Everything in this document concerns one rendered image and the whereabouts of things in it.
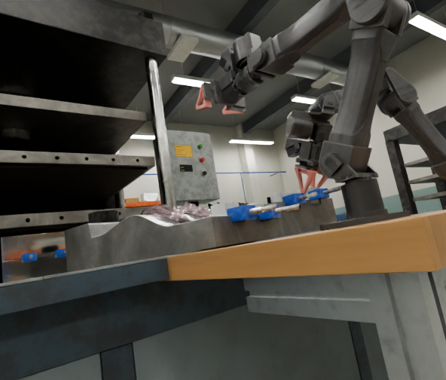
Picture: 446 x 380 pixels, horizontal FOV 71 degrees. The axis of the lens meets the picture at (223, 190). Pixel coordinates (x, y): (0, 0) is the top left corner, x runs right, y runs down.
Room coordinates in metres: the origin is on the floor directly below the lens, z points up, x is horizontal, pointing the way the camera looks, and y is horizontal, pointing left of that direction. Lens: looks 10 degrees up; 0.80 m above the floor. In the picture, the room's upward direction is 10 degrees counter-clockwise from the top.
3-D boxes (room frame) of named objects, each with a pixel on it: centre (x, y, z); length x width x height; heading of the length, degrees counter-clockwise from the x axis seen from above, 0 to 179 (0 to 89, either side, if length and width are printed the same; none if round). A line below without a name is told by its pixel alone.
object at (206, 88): (0.82, 0.00, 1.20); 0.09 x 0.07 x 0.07; 39
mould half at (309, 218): (1.09, -0.07, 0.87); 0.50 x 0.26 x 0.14; 38
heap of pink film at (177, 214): (0.81, 0.15, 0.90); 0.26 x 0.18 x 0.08; 55
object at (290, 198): (0.84, -0.19, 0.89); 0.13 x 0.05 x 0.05; 38
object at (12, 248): (1.38, 0.85, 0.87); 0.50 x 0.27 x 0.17; 38
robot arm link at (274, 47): (0.58, -0.24, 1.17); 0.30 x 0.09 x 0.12; 38
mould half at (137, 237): (0.80, 0.16, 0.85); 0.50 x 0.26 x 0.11; 55
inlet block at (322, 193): (0.90, -0.28, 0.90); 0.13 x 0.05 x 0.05; 38
